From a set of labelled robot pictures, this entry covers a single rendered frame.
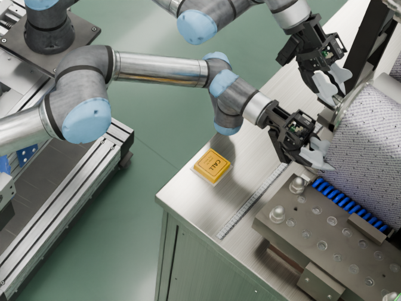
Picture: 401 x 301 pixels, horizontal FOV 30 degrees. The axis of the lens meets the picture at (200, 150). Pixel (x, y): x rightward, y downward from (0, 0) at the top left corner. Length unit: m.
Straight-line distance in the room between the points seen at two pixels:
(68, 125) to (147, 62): 0.29
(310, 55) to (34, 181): 1.41
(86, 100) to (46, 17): 0.52
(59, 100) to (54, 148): 1.08
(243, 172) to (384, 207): 0.40
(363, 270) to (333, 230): 0.12
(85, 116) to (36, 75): 0.67
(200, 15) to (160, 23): 1.86
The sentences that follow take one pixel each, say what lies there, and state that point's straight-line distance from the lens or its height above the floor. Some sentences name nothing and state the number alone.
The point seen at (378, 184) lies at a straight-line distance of 1.75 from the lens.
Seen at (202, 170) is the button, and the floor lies 0.92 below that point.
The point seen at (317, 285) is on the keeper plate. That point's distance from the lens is 1.79.
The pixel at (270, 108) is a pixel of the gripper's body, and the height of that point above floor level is 1.16.
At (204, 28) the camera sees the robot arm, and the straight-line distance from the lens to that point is 1.57.
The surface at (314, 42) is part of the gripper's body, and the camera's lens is 1.61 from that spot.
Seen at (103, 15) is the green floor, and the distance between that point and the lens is 3.45.
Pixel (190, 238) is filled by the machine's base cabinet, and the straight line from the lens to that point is 1.98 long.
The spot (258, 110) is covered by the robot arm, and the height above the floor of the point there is 1.14.
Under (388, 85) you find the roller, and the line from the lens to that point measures 1.80.
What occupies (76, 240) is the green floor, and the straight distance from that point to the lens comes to 2.86.
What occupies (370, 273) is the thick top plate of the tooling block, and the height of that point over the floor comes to 1.03.
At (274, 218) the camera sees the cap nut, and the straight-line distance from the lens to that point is 1.77.
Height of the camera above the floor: 2.61
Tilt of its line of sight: 59 degrees down
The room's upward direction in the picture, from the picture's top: 10 degrees clockwise
